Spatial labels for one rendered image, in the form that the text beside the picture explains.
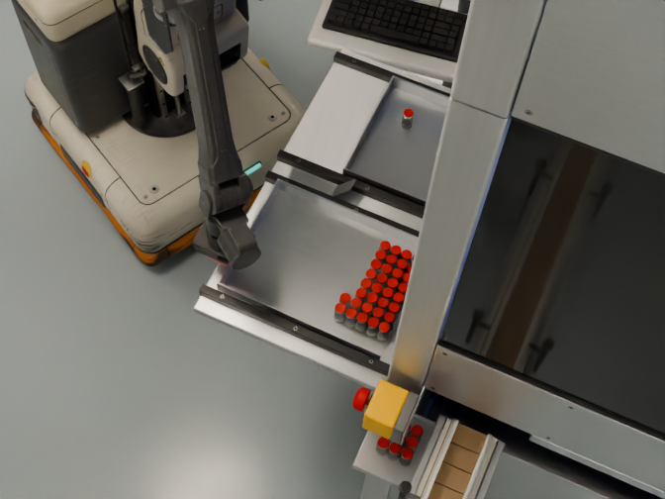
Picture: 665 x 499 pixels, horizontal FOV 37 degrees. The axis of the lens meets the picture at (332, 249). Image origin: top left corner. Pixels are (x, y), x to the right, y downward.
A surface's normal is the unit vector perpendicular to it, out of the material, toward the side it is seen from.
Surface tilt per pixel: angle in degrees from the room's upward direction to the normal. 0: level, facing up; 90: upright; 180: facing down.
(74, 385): 0
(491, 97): 90
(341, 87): 0
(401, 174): 0
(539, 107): 90
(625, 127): 90
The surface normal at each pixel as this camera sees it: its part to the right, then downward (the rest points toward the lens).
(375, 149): 0.03, -0.47
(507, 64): -0.41, 0.80
